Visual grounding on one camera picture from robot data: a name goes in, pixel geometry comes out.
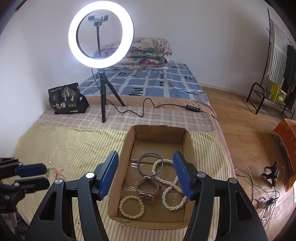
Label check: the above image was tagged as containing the long twisted pearl necklace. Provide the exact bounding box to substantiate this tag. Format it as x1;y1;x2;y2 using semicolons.
151;158;188;212

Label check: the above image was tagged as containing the green jade red-cord pendant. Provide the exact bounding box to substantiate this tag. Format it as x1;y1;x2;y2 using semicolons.
46;168;66;180

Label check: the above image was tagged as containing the beige bead bracelet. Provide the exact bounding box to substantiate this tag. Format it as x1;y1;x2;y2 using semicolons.
118;194;146;219

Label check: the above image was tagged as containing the brown leather strap watch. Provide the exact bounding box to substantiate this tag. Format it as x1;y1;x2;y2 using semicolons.
135;177;162;199

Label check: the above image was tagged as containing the yellow striped bed cloth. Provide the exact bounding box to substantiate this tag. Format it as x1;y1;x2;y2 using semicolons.
14;122;235;240

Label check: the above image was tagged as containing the dark thin bangle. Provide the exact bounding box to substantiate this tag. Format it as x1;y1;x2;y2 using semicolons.
137;152;164;178

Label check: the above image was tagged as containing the open cardboard box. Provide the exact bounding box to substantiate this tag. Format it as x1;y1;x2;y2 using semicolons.
108;125;196;230

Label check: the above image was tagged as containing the white power strip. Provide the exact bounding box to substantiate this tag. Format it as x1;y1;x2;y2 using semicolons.
254;196;278;208

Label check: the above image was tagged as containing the black snack bag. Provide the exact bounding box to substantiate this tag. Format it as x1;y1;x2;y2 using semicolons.
48;83;89;114

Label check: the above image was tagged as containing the black device on floor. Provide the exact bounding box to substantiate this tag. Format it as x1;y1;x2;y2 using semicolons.
261;161;280;187

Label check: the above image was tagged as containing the blue patterned bed sheet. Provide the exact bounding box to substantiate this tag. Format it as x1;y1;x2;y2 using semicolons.
78;62;211;105

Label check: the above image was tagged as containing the black clothes rack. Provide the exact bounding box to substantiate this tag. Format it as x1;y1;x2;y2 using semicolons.
246;15;295;118

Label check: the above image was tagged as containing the orange gift box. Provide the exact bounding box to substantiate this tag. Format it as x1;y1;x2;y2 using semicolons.
272;118;296;191

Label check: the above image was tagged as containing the yellow box on rack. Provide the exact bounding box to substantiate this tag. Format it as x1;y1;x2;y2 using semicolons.
270;84;287;106

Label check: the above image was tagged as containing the folded floral quilt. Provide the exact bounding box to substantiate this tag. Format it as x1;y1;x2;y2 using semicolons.
112;37;173;69

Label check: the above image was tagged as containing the black light cable with remote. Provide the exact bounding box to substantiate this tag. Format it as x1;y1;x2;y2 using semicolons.
91;67;206;118

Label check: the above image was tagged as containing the white ring light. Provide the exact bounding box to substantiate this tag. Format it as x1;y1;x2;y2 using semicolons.
68;1;134;69

